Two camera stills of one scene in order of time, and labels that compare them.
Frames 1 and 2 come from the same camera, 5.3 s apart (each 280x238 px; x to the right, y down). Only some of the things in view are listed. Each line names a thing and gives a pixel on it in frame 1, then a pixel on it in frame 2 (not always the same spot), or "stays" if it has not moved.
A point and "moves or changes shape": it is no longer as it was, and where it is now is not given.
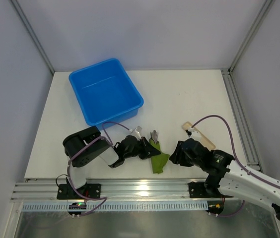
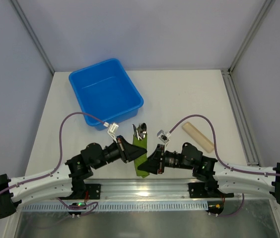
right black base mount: [197, 190] stays
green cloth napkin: [158, 161] moves or changes shape
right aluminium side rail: [249, 146] stays
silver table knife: [152, 139] moves or changes shape
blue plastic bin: [104, 93] stays
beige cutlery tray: [197, 136] stays
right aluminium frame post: [265, 9] stays
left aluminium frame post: [32, 34] stays
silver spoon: [155, 136] → [143, 128]
